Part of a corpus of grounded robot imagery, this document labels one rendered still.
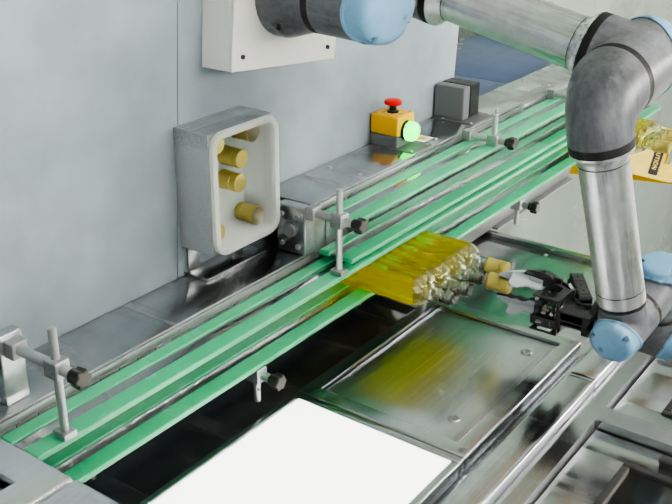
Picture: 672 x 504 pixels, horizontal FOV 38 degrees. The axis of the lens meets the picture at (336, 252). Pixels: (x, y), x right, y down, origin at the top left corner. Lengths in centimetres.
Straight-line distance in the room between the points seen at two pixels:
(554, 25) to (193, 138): 61
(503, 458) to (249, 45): 80
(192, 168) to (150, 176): 7
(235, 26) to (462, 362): 75
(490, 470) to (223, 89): 80
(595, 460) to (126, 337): 80
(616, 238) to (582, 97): 22
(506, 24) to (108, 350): 80
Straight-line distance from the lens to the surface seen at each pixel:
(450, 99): 235
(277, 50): 173
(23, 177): 149
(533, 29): 157
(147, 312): 165
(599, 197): 147
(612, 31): 152
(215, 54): 168
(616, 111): 142
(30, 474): 102
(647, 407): 189
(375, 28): 157
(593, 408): 182
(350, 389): 176
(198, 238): 171
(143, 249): 168
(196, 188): 167
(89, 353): 154
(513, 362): 188
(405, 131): 212
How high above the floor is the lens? 190
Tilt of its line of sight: 32 degrees down
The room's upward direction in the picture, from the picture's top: 107 degrees clockwise
